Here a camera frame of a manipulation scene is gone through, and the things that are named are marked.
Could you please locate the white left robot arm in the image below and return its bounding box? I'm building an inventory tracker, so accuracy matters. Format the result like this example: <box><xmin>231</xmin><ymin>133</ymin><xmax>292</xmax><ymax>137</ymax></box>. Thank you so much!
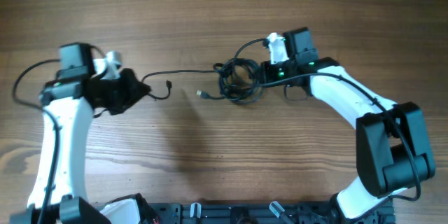
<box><xmin>10</xmin><ymin>43</ymin><xmax>153</xmax><ymax>223</ymax></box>

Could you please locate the black left camera cable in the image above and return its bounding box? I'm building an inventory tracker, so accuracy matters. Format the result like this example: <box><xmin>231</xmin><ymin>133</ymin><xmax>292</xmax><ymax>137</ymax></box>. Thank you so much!
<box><xmin>11</xmin><ymin>58</ymin><xmax>62</xmax><ymax>224</ymax></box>

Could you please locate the black camera cable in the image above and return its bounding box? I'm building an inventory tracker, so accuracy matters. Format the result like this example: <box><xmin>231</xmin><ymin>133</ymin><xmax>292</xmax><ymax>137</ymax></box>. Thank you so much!
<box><xmin>232</xmin><ymin>38</ymin><xmax>422</xmax><ymax>202</ymax></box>
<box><xmin>11</xmin><ymin>58</ymin><xmax>62</xmax><ymax>224</ymax></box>

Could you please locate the black USB cable bundle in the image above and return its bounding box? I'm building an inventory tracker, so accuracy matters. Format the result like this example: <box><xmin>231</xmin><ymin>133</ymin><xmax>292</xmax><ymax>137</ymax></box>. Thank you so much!
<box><xmin>141</xmin><ymin>57</ymin><xmax>265</xmax><ymax>105</ymax></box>

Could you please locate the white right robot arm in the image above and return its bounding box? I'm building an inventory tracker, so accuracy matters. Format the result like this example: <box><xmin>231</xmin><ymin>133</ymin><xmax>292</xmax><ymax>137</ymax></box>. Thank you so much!
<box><xmin>260</xmin><ymin>27</ymin><xmax>435</xmax><ymax>223</ymax></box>

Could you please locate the black right camera cable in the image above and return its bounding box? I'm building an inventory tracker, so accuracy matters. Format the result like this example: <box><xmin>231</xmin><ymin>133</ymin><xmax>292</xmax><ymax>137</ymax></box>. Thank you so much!
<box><xmin>232</xmin><ymin>38</ymin><xmax>422</xmax><ymax>202</ymax></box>

